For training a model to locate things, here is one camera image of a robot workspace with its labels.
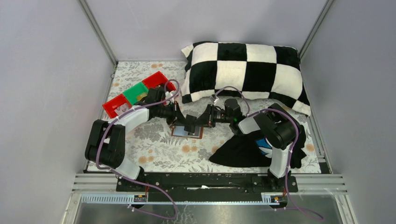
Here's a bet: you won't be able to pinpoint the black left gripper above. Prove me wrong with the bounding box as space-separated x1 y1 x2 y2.
156 101 189 126

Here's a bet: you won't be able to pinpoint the floral patterned table mat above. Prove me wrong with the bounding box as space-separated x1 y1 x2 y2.
108 61 321 174

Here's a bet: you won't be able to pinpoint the brown leather card holder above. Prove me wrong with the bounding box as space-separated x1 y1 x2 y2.
170 125 203 139

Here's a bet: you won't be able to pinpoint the cards in red bin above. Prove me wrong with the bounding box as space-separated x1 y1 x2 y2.
114 103 130 116

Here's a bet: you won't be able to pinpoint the green plastic bin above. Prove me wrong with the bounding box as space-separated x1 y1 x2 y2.
122 82 146 105

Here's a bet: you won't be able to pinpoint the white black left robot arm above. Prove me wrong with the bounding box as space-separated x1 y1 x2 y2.
85 86 193 192

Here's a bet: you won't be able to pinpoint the red bin with cards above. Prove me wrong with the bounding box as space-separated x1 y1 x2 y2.
102 94 132 119

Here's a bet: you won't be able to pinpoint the yellow object in green bin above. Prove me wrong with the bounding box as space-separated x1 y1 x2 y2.
136 92 147 102

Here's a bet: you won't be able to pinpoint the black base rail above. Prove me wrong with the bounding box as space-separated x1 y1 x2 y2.
116 173 298 203

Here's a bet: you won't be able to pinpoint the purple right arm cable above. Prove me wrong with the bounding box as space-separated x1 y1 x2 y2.
210 86 324 221

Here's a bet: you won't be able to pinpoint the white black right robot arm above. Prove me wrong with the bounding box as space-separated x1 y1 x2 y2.
184 98 301 192

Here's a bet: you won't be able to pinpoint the black shirt blue white print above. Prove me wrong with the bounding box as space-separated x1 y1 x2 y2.
209 122 306 168

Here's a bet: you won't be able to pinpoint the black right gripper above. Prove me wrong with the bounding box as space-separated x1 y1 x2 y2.
192 105 233 129

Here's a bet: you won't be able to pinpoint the black white checkered pillow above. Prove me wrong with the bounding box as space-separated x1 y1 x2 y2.
181 41 311 116

